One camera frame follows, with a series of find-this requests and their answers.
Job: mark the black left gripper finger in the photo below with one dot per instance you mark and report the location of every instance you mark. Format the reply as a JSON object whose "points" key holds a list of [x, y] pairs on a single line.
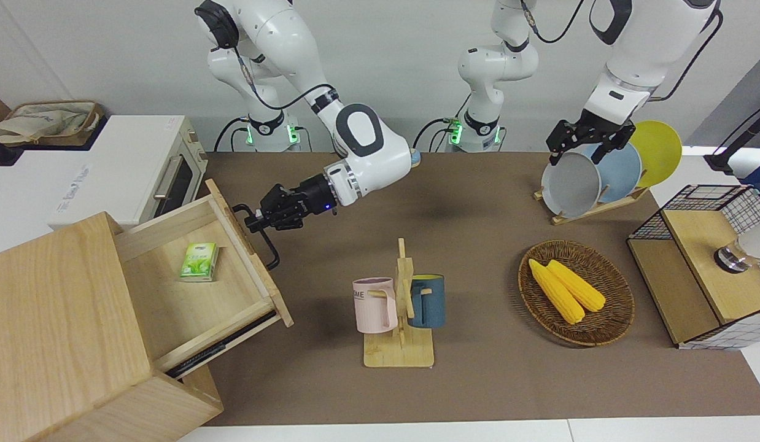
{"points": [[561, 138], [613, 144]]}

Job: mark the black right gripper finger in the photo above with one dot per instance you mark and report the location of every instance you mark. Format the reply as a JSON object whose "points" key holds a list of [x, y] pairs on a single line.
{"points": [[275, 199], [279, 222]]}

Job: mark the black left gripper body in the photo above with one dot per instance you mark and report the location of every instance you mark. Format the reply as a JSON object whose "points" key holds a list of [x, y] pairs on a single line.
{"points": [[601, 127]]}

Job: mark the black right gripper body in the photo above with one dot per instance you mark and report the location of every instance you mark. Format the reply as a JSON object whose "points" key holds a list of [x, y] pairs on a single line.
{"points": [[315, 196]]}

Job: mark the light wooden drawer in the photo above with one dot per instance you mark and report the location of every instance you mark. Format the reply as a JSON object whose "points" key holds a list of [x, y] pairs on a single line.
{"points": [[190, 307]]}

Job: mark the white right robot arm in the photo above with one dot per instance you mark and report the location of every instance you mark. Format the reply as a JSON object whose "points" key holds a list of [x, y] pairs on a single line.
{"points": [[361, 132]]}

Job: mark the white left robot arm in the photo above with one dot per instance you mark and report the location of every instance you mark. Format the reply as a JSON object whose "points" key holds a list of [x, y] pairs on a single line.
{"points": [[496, 61]]}

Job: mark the light wooden drawer cabinet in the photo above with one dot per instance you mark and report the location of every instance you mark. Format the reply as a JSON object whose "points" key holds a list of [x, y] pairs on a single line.
{"points": [[48, 319]]}

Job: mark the light blue plate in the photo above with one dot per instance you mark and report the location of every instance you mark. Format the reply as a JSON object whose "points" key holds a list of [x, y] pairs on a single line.
{"points": [[622, 172]]}

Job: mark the yellow plate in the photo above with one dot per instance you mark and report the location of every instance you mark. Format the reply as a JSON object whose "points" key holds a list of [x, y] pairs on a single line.
{"points": [[659, 150]]}

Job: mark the grey plate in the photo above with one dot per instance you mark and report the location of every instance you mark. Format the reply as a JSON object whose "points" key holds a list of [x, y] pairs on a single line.
{"points": [[570, 184]]}

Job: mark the wooden plate rack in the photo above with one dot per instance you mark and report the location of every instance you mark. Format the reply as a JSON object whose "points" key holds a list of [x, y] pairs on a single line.
{"points": [[561, 218]]}

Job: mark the green tissue pack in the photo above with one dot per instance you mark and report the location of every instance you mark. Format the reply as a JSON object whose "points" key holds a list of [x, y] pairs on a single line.
{"points": [[199, 261]]}

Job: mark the blue service bell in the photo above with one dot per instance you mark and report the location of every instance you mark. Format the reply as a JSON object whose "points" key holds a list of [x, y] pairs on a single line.
{"points": [[416, 161]]}

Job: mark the pink mug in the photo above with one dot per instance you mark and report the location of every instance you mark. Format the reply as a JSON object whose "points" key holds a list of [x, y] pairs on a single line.
{"points": [[371, 307]]}

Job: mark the yellow corn cob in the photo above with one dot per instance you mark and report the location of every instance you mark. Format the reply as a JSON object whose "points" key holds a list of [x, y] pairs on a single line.
{"points": [[558, 294], [582, 288]]}

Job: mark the dark blue mug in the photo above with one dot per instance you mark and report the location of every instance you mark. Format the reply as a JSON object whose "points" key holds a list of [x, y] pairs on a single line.
{"points": [[432, 304]]}

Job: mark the white toaster oven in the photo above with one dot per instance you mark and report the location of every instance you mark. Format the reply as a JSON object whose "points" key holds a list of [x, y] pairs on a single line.
{"points": [[110, 178]]}

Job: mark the white cylinder bottle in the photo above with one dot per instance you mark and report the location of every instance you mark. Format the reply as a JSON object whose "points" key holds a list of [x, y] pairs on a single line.
{"points": [[757, 239]]}

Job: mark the wooden mug rack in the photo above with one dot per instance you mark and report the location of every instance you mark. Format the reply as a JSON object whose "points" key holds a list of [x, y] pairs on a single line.
{"points": [[398, 353]]}

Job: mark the brown wicker basket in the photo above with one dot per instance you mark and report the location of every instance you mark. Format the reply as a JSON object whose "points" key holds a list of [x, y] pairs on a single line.
{"points": [[601, 325]]}

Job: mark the brown table mat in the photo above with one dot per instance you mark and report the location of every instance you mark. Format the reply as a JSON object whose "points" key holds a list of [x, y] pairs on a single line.
{"points": [[478, 380]]}

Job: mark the beige tote bag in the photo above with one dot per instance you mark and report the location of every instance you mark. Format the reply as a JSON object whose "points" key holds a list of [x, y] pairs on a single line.
{"points": [[42, 120]]}

